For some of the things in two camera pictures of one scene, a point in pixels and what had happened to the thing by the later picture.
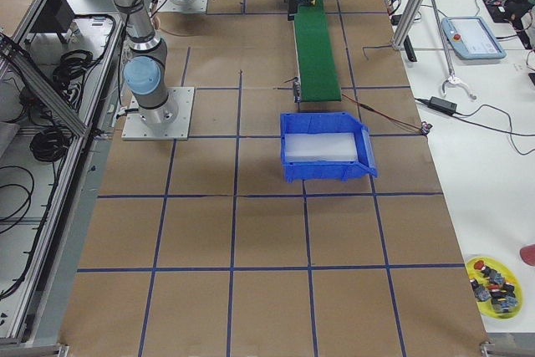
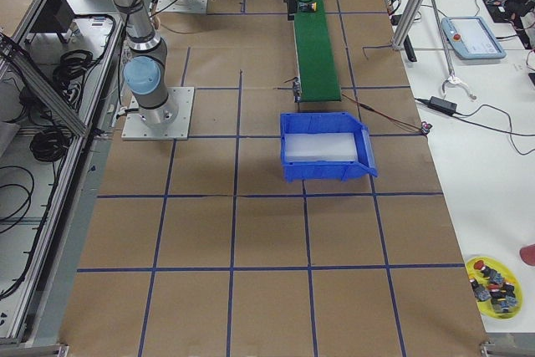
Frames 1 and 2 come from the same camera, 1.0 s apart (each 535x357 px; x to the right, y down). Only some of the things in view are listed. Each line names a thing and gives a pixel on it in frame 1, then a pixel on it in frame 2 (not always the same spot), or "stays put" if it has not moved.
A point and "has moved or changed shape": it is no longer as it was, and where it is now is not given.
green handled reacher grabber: (452, 80) stays put
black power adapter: (442, 104) stays put
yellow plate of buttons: (497, 292) stays put
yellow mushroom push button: (311, 0) has moved or changed shape
